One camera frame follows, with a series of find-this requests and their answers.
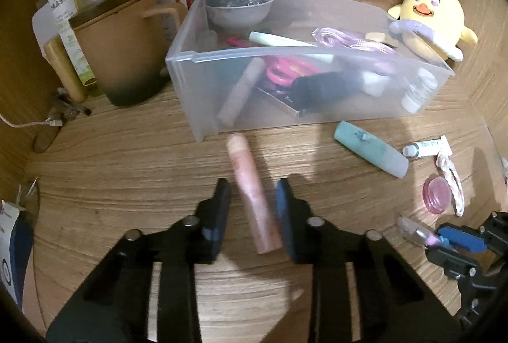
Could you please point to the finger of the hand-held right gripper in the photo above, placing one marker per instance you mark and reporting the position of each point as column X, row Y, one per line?
column 462, row 238
column 452, row 261

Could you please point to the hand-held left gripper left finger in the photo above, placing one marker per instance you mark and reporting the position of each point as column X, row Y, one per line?
column 222, row 210

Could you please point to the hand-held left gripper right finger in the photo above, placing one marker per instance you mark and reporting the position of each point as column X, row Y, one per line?
column 286, row 226

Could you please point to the peach pink tube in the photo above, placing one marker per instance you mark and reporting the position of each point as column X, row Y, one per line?
column 250, row 184

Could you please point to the small purple clear tube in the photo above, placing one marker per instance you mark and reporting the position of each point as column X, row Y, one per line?
column 414, row 230

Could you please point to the pale pink stick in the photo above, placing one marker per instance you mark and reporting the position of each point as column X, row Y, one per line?
column 240, row 93

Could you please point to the black card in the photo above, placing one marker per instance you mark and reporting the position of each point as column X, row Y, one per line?
column 274, row 99

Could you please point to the clear plastic storage bin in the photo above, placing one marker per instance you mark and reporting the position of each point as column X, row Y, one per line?
column 317, row 105

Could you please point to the purple black tube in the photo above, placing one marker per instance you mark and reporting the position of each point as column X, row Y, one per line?
column 325, row 89

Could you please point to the pink scissors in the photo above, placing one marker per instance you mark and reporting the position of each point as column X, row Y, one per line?
column 285, row 71

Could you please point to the white plastic bottle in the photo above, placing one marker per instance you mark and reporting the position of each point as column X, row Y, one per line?
column 416, row 91

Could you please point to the small white tube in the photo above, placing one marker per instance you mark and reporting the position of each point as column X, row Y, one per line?
column 375, row 83

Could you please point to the bright pink pen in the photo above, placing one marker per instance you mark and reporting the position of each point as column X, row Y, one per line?
column 238, row 41

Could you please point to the pale green stick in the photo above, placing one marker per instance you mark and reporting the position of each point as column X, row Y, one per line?
column 281, row 40

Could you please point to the pink round lid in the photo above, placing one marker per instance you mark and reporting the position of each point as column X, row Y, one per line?
column 436, row 194

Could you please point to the white ointment tube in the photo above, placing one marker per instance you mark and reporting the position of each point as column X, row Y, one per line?
column 426, row 148

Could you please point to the mint green tube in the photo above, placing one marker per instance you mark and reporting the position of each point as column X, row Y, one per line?
column 369, row 148

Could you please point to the brown mug with lid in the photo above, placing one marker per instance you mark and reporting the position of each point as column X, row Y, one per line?
column 119, row 49

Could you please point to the grey plastic bowl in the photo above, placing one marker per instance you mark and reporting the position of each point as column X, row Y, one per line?
column 238, row 12

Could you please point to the gold tube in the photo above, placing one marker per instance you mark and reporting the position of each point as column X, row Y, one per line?
column 65, row 73

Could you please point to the blue white box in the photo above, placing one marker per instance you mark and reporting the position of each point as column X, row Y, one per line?
column 14, row 248

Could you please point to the green spray bottle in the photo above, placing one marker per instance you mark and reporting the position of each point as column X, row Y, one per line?
column 65, row 10

